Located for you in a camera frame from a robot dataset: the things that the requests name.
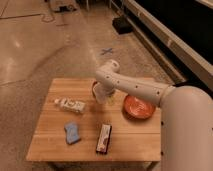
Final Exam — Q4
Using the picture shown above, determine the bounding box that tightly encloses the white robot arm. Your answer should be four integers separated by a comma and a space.
95, 60, 213, 171

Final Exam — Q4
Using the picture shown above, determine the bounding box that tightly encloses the small dark red object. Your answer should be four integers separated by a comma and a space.
92, 81, 97, 98

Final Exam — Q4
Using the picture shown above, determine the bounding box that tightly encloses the white tube with label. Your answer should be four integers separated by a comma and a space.
54, 98, 86, 113

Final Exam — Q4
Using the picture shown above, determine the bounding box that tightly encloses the red-orange bowl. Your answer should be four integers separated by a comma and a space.
123, 95, 156, 119

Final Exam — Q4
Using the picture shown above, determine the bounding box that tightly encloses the wooden table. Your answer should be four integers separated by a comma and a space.
26, 78, 161, 163

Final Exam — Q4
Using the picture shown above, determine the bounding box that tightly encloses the blue sponge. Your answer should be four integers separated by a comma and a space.
64, 122, 80, 144

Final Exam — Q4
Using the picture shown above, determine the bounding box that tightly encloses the black block on floor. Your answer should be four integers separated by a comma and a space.
112, 16, 132, 34

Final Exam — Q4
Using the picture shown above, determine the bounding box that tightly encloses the long metal rail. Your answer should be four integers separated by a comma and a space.
109, 0, 213, 91

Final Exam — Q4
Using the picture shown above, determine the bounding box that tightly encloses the grey equipment with cable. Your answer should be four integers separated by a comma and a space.
41, 0, 79, 24

